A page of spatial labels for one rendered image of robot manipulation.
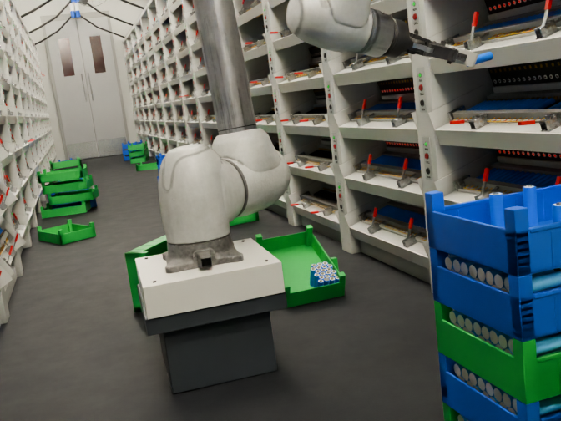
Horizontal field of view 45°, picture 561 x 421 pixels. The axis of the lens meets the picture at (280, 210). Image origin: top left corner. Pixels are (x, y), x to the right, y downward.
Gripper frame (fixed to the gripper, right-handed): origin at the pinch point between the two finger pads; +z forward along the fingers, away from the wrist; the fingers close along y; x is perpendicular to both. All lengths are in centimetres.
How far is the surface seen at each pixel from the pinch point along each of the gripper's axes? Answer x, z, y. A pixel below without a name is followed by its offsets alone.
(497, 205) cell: 15, -28, -51
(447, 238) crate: 20, -35, -52
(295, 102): 51, 52, 161
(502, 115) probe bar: 11.2, 22.7, 4.1
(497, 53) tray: -2.3, 13.5, 3.7
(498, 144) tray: 17.2, 20.1, -0.6
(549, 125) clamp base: 7.9, 16.0, -16.0
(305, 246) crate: 79, 19, 63
